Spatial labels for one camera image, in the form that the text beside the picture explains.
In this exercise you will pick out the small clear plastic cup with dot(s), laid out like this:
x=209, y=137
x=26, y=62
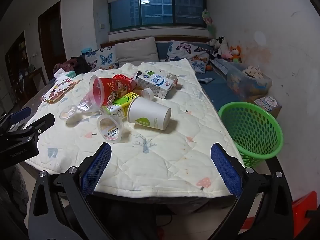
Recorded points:
x=67, y=112

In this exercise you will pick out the blue mattress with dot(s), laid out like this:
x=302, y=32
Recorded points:
x=217, y=87

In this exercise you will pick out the white blue milk carton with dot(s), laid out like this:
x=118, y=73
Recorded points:
x=156, y=82

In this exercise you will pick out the butterfly print pillow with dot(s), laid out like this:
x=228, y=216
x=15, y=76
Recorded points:
x=105, y=58
x=185, y=48

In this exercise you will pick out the red crinkled wrapper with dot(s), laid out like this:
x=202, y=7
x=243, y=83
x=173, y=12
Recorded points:
x=120, y=77

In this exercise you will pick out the beige pillow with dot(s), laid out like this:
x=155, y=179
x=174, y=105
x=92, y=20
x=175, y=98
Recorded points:
x=137, y=51

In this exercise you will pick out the clear labelled plastic cup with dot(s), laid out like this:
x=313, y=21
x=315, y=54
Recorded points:
x=112, y=132

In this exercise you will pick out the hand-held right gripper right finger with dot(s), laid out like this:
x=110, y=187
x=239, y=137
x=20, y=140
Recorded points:
x=225, y=172

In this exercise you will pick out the cartoon picture book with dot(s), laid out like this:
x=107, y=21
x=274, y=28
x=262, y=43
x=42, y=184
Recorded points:
x=60, y=87

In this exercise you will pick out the small white cap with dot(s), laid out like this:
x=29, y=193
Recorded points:
x=148, y=94

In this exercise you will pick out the orange fox plush toy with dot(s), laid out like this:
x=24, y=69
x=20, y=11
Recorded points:
x=235, y=52

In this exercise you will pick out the red plastic stool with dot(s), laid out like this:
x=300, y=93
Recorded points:
x=300, y=207

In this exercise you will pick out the hanging flower decoration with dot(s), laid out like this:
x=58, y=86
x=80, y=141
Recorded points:
x=208, y=20

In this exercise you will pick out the cow plush toy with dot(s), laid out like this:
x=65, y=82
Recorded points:
x=221, y=42

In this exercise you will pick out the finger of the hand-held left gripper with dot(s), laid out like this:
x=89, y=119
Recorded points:
x=41, y=125
x=21, y=115

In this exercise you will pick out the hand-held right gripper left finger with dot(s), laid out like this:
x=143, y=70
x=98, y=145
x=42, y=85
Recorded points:
x=97, y=170

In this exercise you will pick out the green plastic basket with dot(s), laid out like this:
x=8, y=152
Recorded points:
x=250, y=130

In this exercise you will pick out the wooden bed headboard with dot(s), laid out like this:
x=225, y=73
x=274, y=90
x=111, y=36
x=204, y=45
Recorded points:
x=180, y=39

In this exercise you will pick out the clear plastic storage box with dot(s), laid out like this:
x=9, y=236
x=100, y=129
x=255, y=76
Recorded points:
x=242, y=82

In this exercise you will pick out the wooden chair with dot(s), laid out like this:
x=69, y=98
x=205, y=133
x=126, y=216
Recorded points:
x=38, y=78

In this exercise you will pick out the teal box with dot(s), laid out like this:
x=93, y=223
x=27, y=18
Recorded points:
x=86, y=49

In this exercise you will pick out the person's left hand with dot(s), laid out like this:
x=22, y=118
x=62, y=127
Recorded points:
x=20, y=187

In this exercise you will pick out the dotted long box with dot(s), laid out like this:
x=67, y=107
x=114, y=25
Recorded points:
x=223, y=66

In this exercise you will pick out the dark wooden shelf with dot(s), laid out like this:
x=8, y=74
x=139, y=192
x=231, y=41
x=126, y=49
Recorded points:
x=17, y=62

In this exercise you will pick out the window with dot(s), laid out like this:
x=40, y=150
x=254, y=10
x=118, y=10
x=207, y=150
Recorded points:
x=155, y=10

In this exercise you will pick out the yellow drink carton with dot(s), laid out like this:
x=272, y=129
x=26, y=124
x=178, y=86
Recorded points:
x=120, y=103

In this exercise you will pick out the small patterned cloth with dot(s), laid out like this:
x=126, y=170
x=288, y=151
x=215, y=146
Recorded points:
x=206, y=80

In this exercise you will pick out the clear plastic wrapper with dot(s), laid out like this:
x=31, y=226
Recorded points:
x=85, y=106

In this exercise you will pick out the white paper cup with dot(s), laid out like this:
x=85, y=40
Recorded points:
x=150, y=112

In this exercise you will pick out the dark wooden door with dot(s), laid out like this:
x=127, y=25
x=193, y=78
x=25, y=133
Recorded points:
x=51, y=35

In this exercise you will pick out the grey star-print table cover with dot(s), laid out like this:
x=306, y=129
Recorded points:
x=35, y=102

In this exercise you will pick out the red plastic cup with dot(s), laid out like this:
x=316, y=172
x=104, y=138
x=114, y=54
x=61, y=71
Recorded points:
x=110, y=87

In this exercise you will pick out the pile of dark clothes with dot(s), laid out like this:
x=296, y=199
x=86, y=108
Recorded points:
x=75, y=65

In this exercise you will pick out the butterfly print cloth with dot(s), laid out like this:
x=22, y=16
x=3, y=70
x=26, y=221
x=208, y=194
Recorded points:
x=200, y=66

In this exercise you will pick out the cardboard box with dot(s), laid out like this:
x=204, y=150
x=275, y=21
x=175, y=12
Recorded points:
x=266, y=102

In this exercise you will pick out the orange ball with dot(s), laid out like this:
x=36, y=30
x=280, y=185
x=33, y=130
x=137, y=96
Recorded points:
x=209, y=67

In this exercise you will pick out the green tissue pack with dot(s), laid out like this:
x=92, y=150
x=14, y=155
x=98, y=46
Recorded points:
x=70, y=74

